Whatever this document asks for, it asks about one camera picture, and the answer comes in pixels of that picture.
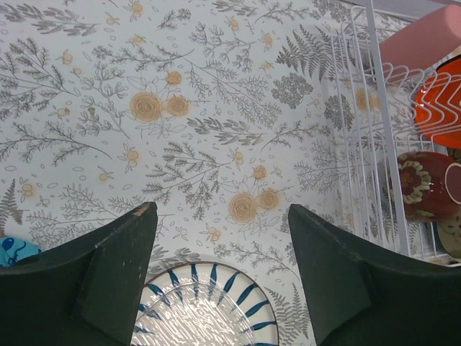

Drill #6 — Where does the white wire dish rack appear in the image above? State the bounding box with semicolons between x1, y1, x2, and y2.
330;1;460;267

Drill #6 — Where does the blue patterned cloth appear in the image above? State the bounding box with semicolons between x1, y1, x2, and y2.
0;236;41;267

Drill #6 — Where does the clear glass plate on striped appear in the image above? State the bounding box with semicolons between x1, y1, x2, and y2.
130;283;256;346

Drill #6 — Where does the red floral bowl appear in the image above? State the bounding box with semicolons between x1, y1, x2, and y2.
397;151;460;222

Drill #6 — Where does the beige bowl black inside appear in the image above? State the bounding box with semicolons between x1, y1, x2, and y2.
437;213;460;259

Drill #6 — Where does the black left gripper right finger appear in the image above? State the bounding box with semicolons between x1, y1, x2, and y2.
288;204;460;345

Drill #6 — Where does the floral tablecloth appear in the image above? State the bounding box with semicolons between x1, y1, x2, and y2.
1;1;382;345

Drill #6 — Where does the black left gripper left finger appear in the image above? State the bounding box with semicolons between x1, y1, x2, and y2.
1;202;157;345

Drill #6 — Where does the black floral square plate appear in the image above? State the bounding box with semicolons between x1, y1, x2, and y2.
434;54;460;161

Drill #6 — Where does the pink plastic cup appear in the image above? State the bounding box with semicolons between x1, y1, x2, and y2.
379;4;460;83

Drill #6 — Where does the orange round plate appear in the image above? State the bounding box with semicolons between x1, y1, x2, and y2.
414;56;460;148

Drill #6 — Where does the striped white round plate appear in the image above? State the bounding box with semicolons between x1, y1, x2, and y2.
130;262;279;345

